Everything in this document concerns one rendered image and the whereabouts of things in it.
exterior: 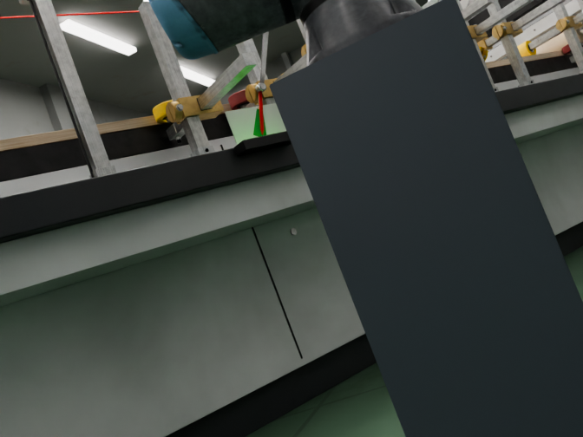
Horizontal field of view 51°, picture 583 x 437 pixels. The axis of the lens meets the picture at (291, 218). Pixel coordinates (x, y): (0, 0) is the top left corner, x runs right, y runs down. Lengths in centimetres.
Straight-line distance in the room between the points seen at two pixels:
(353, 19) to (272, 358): 111
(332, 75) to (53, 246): 77
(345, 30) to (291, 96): 11
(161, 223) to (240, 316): 40
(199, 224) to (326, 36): 74
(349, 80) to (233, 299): 102
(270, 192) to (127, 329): 49
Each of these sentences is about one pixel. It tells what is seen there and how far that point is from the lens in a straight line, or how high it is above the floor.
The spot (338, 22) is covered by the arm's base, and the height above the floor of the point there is 65.
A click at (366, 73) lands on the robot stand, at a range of 78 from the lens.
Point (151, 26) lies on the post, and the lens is 163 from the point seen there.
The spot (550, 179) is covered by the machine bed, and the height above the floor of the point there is 33.
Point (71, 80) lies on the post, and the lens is 148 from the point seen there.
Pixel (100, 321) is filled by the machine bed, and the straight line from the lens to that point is 156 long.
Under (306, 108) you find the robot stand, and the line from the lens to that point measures 79.
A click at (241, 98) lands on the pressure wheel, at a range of 183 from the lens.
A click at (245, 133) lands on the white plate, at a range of 159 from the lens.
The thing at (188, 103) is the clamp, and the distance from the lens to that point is 155.
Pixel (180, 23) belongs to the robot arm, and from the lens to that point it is 90.
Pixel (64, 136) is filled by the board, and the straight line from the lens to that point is 166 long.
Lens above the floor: 37
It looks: 4 degrees up
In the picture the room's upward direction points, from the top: 21 degrees counter-clockwise
